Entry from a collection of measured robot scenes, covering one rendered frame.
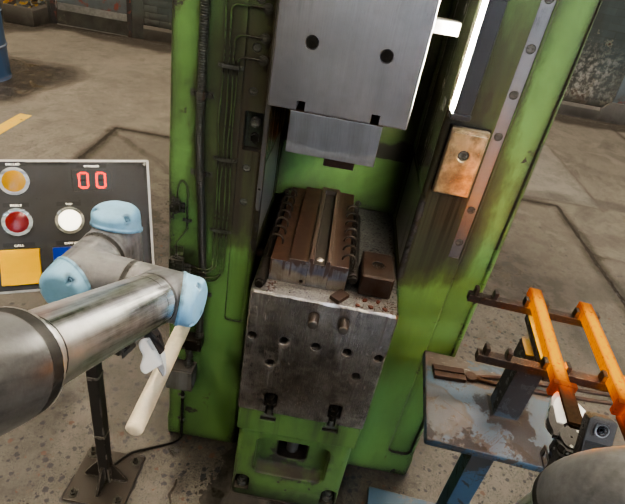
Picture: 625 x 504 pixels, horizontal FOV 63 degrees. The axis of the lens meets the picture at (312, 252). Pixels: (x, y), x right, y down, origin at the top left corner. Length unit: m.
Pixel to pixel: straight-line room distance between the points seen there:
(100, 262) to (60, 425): 1.49
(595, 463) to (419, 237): 0.89
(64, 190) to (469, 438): 1.07
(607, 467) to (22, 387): 0.53
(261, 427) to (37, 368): 1.27
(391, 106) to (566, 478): 0.76
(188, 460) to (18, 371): 1.66
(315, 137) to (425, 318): 0.69
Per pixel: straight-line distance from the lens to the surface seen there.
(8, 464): 2.16
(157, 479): 2.03
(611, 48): 7.84
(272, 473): 1.86
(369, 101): 1.11
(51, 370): 0.46
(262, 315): 1.33
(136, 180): 1.22
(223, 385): 1.86
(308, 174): 1.70
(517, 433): 1.39
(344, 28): 1.08
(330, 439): 1.67
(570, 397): 1.11
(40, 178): 1.23
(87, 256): 0.78
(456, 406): 1.37
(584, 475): 0.63
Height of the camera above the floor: 1.71
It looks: 33 degrees down
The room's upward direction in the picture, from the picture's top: 10 degrees clockwise
